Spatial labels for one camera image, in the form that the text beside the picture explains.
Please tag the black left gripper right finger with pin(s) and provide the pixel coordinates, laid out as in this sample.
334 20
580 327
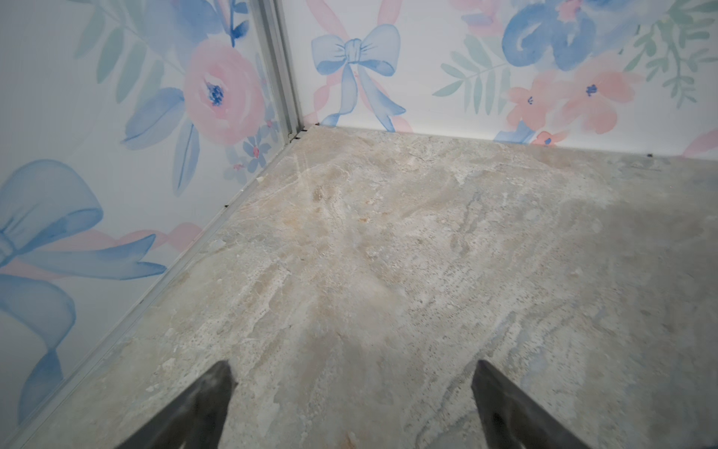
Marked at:
511 419

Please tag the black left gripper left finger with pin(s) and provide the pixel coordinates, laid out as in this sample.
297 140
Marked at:
195 418

